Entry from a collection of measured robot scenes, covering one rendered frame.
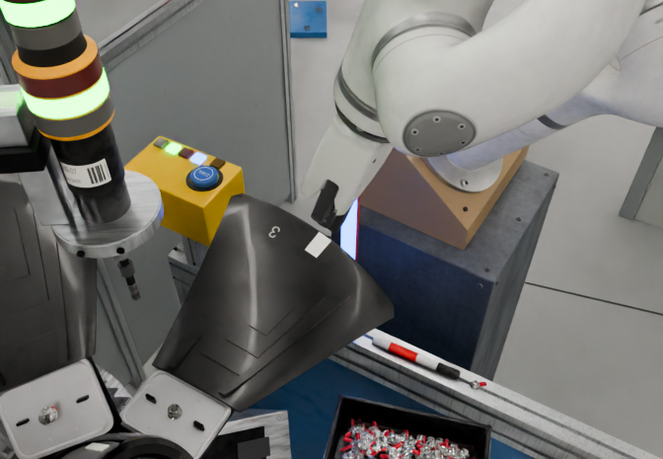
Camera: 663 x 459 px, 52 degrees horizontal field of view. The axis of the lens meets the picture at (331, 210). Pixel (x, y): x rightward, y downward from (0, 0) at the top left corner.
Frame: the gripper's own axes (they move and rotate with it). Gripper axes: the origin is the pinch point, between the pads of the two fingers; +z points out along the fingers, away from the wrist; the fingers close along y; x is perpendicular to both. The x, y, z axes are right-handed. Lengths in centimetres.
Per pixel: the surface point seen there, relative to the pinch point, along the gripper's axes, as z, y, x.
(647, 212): 104, -157, 73
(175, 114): 73, -56, -55
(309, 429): 83, -14, 12
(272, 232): 8.9, 0.1, -5.0
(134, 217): -17.1, 22.5, -7.1
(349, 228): 16.3, -12.0, 1.0
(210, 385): 8.8, 18.7, -0.1
